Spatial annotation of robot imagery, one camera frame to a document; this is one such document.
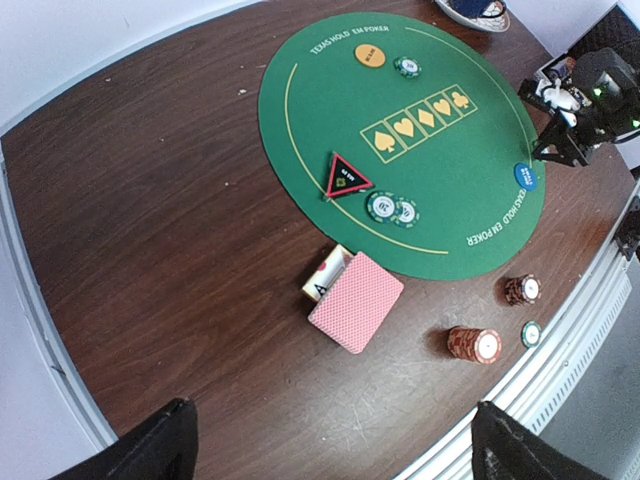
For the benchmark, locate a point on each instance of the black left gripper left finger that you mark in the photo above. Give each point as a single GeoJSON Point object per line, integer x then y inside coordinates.
{"type": "Point", "coordinates": [163, 446]}

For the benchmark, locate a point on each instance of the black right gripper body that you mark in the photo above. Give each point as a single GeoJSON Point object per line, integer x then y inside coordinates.
{"type": "Point", "coordinates": [572, 146]}

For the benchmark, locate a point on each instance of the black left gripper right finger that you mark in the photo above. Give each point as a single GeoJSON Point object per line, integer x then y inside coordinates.
{"type": "Point", "coordinates": [502, 448]}

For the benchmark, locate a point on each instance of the red chip stack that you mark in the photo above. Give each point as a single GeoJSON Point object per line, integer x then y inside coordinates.
{"type": "Point", "coordinates": [480, 346]}

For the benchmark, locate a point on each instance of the green 20 chip stack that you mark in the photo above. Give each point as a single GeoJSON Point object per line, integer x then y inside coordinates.
{"type": "Point", "coordinates": [531, 334]}

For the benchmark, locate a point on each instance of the blue small blind button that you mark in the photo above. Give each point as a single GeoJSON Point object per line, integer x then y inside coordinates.
{"type": "Point", "coordinates": [525, 177]}

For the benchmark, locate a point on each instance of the aluminium poker chip case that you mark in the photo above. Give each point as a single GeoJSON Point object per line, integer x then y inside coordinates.
{"type": "Point", "coordinates": [580, 55]}

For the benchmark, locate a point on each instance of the patterned saucer plate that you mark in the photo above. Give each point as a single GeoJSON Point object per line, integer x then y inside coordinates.
{"type": "Point", "coordinates": [494, 25]}

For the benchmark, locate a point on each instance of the round green poker mat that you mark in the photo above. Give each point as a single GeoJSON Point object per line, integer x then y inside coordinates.
{"type": "Point", "coordinates": [449, 140]}

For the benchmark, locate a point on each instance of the dark blue mug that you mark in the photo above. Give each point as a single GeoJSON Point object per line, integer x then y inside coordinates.
{"type": "Point", "coordinates": [474, 9]}

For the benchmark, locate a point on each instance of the brown 100 chip stack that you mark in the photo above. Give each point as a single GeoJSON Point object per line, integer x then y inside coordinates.
{"type": "Point", "coordinates": [522, 290]}

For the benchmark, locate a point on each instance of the green chip near orange button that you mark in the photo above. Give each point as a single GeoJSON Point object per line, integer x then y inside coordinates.
{"type": "Point", "coordinates": [407, 67]}

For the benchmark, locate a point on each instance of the red backed card deck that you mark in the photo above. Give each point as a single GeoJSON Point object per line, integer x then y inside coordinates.
{"type": "Point", "coordinates": [357, 303]}

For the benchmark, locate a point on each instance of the orange big blind button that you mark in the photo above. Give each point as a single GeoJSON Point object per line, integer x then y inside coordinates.
{"type": "Point", "coordinates": [370, 55]}

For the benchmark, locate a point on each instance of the black red triangular dealer button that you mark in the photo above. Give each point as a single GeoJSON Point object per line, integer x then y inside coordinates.
{"type": "Point", "coordinates": [344, 179]}

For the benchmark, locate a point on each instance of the playing card box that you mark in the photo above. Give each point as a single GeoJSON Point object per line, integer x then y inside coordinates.
{"type": "Point", "coordinates": [327, 273]}

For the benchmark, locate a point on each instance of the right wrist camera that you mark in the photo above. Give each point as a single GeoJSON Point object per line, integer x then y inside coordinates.
{"type": "Point", "coordinates": [551, 97]}

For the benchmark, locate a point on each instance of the aluminium table front rail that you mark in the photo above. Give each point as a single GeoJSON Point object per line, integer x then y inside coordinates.
{"type": "Point", "coordinates": [536, 387]}

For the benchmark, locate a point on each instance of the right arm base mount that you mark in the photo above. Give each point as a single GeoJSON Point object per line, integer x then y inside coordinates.
{"type": "Point", "coordinates": [627, 234]}

